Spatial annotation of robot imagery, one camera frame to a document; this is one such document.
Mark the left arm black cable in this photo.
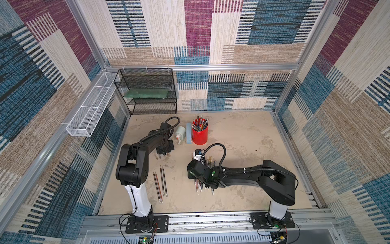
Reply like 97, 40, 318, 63
138, 116, 181, 144

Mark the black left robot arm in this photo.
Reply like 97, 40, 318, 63
115, 121, 174, 231

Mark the black wire mesh shelf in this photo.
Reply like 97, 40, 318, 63
114, 68, 177, 115

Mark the green board on shelf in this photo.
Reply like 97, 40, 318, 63
124, 88, 169, 99

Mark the red striped pencil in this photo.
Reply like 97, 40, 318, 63
154, 173, 163, 203

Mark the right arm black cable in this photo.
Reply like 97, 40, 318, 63
202, 143, 228, 174

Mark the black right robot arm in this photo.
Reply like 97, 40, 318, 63
187, 160, 297, 220

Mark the white wire mesh basket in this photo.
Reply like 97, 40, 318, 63
66, 72, 116, 137

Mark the black striped pencil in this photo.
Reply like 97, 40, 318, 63
160, 166, 165, 197
153, 172, 160, 203

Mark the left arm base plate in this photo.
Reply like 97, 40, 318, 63
125, 215, 169, 234

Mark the light blue eraser box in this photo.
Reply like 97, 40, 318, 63
186, 123, 192, 144

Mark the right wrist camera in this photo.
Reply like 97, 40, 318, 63
193, 149, 204, 162

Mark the red pencil holder cup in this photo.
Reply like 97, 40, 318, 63
192, 118, 209, 145

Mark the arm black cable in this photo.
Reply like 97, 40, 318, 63
138, 116, 181, 144
202, 143, 228, 174

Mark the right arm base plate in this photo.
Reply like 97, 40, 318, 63
249, 211, 295, 230

